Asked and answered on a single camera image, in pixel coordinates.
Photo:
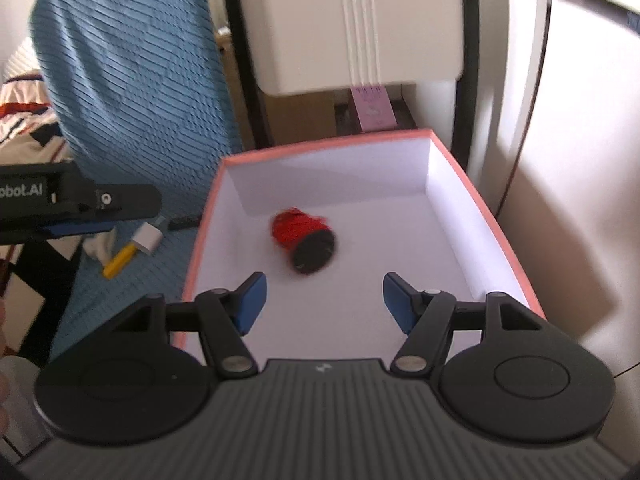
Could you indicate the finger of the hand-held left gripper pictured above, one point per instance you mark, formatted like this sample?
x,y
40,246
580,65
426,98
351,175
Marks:
x,y
75,228

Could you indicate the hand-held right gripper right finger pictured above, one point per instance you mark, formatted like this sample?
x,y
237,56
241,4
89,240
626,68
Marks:
x,y
400,305

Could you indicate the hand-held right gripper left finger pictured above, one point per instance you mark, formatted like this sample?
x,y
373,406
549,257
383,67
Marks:
x,y
250,305

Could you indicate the white charger plug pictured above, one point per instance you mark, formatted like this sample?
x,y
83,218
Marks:
x,y
149,240

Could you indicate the pink cardboard box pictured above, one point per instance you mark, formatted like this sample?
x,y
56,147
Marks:
x,y
450,240

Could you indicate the red thread spool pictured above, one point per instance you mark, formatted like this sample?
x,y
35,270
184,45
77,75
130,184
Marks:
x,y
300,240

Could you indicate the small black block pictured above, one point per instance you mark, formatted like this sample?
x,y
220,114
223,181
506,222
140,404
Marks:
x,y
184,223

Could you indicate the red black white printed blanket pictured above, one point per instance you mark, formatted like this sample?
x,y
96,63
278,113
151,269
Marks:
x,y
30,140

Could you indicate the blue textured blanket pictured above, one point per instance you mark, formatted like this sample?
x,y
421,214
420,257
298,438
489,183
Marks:
x,y
140,85

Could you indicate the brown cardboard box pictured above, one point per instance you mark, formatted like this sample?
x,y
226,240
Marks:
x,y
300,120

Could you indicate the pink paper tag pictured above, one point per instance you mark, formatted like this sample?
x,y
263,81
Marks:
x,y
372,110

